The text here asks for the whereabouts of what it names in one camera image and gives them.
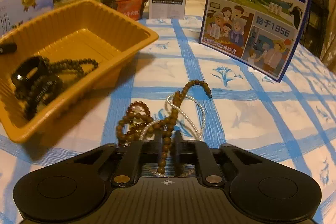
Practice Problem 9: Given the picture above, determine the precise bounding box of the brown wooden bead necklace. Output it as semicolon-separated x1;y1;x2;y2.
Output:
115;78;213;175

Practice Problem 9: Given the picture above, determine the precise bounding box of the black bangle bracelet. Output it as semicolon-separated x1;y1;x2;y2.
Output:
10;56;64;121

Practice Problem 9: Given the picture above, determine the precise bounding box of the dark green bead necklace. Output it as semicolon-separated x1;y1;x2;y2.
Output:
14;57;99;109

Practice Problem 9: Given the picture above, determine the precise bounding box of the orange plastic tray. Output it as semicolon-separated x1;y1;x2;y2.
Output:
1;0;158;143

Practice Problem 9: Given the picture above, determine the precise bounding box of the white blue milk carton box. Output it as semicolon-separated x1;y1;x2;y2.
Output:
0;0;54;35

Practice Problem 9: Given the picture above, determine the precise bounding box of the blue checked tablecloth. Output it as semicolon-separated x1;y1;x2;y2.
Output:
1;16;335;223

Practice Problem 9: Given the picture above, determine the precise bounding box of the bottom red noodle bowl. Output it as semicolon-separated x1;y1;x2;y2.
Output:
105;0;148;21

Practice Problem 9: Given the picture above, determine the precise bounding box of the blue illustrated milk box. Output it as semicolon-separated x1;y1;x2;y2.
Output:
199;0;311;81

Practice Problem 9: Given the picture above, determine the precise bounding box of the pink curtain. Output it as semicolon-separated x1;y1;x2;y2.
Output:
320;0;335;73

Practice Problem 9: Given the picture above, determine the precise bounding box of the dark shelf rack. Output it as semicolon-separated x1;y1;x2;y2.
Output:
301;0;329;58

